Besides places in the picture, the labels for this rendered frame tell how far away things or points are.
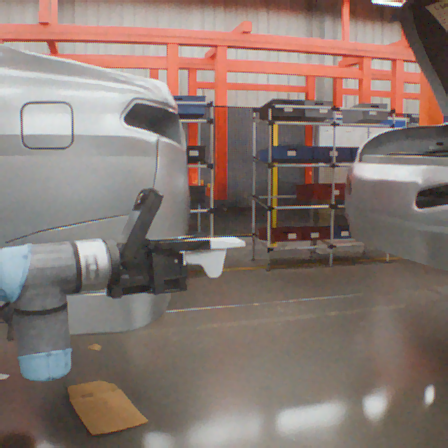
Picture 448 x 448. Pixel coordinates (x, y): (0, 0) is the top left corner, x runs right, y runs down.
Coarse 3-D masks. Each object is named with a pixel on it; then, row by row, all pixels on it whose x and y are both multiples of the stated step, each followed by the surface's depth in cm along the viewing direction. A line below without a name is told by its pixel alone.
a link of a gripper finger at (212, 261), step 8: (184, 240) 74; (216, 240) 74; (224, 240) 74; (232, 240) 75; (240, 240) 75; (216, 248) 74; (224, 248) 74; (184, 256) 75; (192, 256) 75; (200, 256) 74; (208, 256) 74; (216, 256) 74; (224, 256) 74; (200, 264) 75; (208, 264) 74; (216, 264) 74; (208, 272) 74; (216, 272) 74
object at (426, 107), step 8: (424, 80) 440; (424, 88) 441; (424, 96) 442; (432, 96) 435; (424, 104) 443; (432, 104) 436; (424, 112) 443; (432, 112) 437; (440, 112) 439; (424, 120) 444; (432, 120) 438; (440, 120) 440
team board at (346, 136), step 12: (384, 120) 682; (396, 120) 687; (324, 132) 660; (336, 132) 665; (348, 132) 670; (360, 132) 674; (372, 132) 679; (324, 144) 663; (336, 144) 667; (348, 144) 672; (360, 144) 677; (324, 168) 667; (336, 168) 672; (348, 168) 677; (324, 180) 670; (336, 180) 675; (312, 252) 682
